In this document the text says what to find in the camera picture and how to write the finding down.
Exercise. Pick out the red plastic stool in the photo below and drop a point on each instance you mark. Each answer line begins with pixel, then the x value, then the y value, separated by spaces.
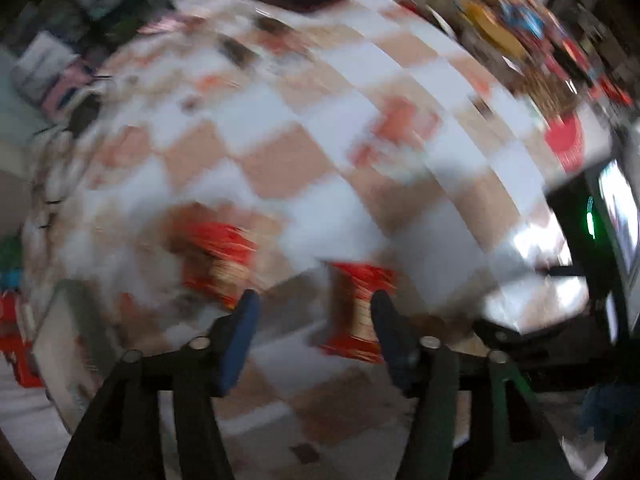
pixel 11 340

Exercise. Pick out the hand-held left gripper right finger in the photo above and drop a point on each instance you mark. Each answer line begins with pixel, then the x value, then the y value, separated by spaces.
pixel 390 340

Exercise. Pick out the checkered printed tablecloth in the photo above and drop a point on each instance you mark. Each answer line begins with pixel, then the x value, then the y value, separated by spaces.
pixel 325 160

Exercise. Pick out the person's right hand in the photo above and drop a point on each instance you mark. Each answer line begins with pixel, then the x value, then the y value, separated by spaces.
pixel 602 410

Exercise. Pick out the red snack packet gold label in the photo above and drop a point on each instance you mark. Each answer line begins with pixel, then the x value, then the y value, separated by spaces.
pixel 357 310

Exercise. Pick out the green plastic object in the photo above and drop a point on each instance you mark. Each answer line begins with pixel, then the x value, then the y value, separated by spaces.
pixel 10 255

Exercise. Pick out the red round cup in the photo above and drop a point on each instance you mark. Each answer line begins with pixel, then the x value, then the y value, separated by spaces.
pixel 566 140

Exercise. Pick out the shiny red snack packet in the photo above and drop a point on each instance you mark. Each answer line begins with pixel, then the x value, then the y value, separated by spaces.
pixel 220 260

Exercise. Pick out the yellow box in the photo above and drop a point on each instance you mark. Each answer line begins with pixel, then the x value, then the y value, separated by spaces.
pixel 492 27

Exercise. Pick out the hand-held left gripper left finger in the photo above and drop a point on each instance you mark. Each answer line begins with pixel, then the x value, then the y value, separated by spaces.
pixel 240 340

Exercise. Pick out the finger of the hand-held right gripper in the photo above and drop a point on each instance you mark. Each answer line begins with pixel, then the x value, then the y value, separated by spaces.
pixel 530 347

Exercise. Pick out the bag of nuts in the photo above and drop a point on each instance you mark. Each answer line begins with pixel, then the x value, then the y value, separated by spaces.
pixel 545 92

